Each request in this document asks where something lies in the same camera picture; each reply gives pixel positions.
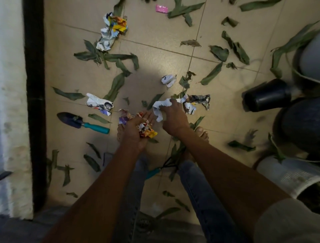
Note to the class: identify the person's left hand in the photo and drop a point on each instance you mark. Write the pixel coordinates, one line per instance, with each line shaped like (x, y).
(132, 135)

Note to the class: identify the person's right hand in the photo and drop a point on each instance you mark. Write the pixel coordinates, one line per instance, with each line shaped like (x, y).
(175, 120)

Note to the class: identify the paper bundle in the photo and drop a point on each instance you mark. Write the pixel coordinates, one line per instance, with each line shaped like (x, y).
(200, 99)
(148, 132)
(123, 119)

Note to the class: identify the green leaves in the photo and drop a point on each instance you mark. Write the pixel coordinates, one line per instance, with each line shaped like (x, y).
(116, 85)

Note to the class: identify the person's right forearm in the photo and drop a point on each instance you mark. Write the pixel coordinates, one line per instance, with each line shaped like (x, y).
(225, 175)

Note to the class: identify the person's left forearm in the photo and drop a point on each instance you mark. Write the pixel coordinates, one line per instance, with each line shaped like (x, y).
(100, 200)

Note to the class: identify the person's left foot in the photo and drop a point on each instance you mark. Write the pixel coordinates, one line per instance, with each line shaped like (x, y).
(120, 132)

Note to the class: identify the person's right leg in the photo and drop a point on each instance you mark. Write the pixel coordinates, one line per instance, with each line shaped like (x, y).
(205, 200)

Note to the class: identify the person's grey shirt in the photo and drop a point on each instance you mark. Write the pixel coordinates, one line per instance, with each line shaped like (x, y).
(287, 222)

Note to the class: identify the small black plastic pot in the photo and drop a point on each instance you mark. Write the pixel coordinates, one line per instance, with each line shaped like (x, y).
(267, 97)

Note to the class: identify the dark blue round pot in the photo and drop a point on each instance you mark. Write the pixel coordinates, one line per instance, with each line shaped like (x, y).
(300, 125)

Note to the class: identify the black metal railing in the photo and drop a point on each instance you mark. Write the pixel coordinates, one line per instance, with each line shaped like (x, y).
(5, 174)

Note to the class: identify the green leafy potted plant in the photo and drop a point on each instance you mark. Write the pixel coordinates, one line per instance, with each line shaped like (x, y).
(287, 47)

